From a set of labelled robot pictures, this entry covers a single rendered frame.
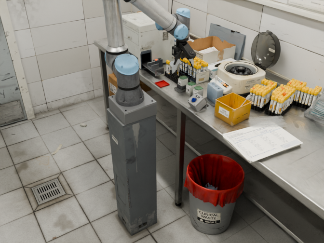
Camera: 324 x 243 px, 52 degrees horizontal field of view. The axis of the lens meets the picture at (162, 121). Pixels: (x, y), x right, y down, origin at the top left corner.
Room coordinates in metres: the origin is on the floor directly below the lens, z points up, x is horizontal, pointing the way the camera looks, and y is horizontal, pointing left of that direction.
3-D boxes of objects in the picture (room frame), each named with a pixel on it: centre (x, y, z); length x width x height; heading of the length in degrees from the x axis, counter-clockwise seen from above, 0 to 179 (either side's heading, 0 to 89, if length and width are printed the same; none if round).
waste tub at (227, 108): (1.48, -0.37, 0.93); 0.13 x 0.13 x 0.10; 37
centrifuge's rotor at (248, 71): (1.83, -0.47, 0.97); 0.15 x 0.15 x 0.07
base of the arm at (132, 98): (1.54, 0.17, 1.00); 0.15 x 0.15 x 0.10
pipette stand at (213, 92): (1.64, -0.30, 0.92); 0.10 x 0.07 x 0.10; 25
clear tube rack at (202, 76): (1.97, -0.20, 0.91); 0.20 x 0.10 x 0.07; 33
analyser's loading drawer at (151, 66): (2.04, 0.07, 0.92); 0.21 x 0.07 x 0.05; 33
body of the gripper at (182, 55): (1.82, -0.11, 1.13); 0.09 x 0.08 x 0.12; 34
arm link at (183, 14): (1.81, -0.11, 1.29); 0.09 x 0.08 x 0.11; 116
